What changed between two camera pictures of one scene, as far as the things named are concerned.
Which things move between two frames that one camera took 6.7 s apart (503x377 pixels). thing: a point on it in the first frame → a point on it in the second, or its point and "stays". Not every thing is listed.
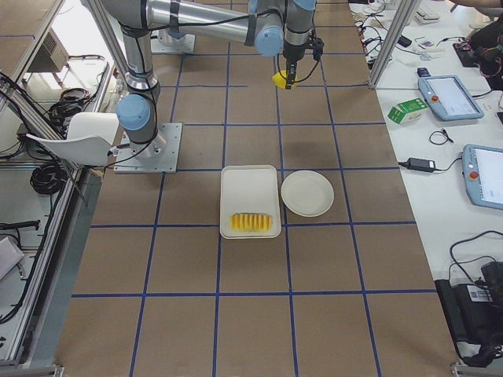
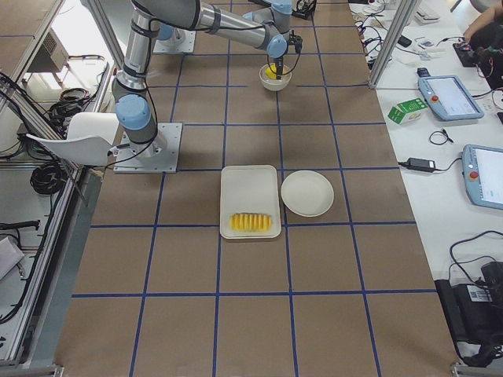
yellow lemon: x=280 y=82 → x=272 y=73
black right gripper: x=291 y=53 → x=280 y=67
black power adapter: x=420 y=164 stays
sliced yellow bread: x=251 y=222 stays
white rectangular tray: x=250 y=189 stays
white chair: x=90 y=138 stays
